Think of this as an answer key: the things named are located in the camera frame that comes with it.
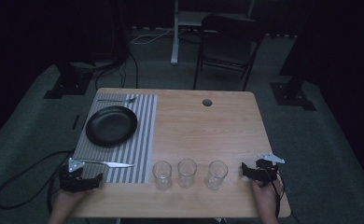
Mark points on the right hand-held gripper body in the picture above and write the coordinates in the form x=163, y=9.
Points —
x=268, y=171

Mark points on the silver table knife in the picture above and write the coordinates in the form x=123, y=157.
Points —
x=114, y=164

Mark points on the black folding chair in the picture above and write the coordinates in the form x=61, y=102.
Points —
x=230, y=46

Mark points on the grey striped placemat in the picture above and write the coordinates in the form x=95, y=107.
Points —
x=121, y=137

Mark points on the black plate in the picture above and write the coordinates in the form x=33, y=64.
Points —
x=111, y=126

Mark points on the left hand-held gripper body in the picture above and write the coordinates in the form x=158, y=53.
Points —
x=72, y=183

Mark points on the clear drinking glass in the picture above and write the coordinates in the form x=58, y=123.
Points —
x=187, y=172
x=162, y=174
x=216, y=174

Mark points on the person's right hand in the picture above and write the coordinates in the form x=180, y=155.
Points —
x=264, y=199

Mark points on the person's left hand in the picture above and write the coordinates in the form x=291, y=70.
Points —
x=67, y=199

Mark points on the black stand with base plate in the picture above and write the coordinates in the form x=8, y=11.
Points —
x=292, y=93
x=69, y=82

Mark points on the silver fork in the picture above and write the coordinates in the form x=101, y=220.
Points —
x=118, y=100

